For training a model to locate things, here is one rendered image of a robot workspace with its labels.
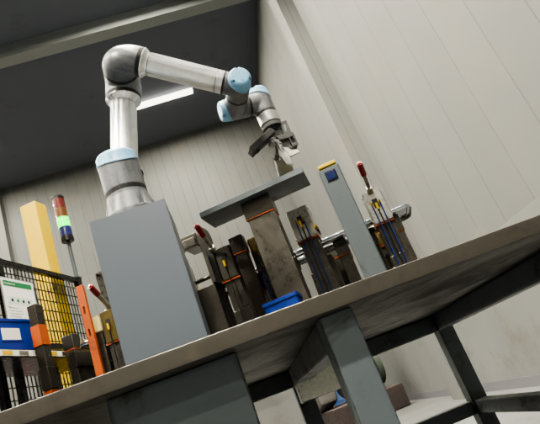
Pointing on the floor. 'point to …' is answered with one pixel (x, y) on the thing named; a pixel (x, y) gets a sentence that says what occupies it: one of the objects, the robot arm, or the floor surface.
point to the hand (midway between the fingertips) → (286, 177)
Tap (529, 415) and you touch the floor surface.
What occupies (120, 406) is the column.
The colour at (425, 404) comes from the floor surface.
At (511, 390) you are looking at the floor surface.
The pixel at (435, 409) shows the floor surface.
